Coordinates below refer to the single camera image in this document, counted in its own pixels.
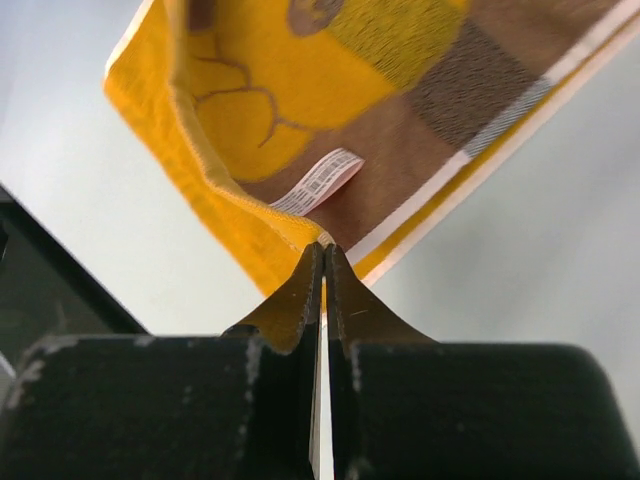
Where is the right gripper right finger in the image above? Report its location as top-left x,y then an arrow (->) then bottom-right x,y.
325,245 -> 628,479

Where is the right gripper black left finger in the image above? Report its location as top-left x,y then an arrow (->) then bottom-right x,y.
1,243 -> 324,479

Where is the yellow white towel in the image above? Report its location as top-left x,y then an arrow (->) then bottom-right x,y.
104,1 -> 639,294

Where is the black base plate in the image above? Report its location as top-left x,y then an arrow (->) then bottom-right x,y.
1,190 -> 146,382

